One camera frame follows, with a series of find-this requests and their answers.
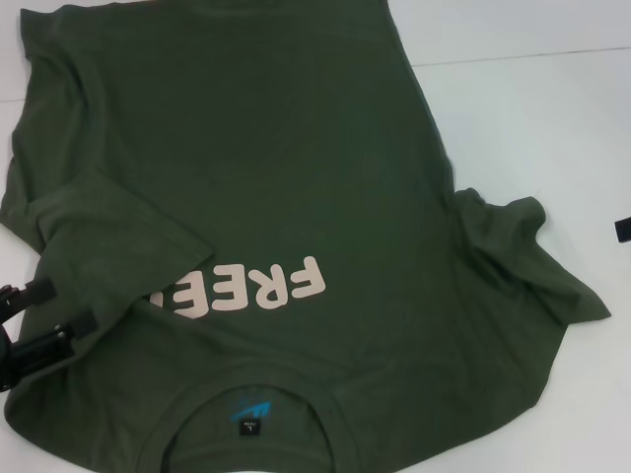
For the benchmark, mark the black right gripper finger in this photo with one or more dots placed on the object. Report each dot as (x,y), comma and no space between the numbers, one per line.
(623,229)

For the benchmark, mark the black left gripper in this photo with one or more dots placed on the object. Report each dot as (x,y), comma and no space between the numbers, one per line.
(4,364)

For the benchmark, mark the dark green FREE t-shirt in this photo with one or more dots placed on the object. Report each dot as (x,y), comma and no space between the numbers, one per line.
(246,148)

